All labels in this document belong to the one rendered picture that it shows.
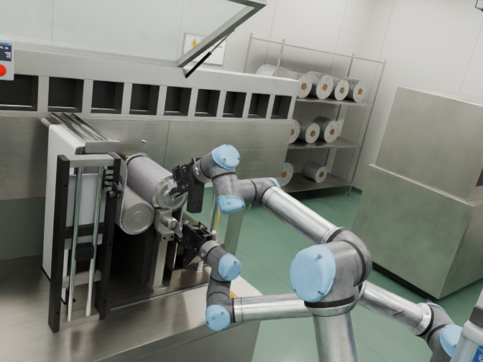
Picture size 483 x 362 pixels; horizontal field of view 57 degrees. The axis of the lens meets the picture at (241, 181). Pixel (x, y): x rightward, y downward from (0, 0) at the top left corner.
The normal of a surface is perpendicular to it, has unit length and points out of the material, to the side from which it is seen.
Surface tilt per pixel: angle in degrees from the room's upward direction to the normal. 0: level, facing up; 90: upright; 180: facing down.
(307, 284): 83
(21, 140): 90
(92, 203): 90
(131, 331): 0
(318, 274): 83
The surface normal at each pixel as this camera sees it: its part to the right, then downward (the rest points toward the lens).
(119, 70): 0.62, 0.36
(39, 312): 0.18, -0.93
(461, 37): -0.77, 0.07
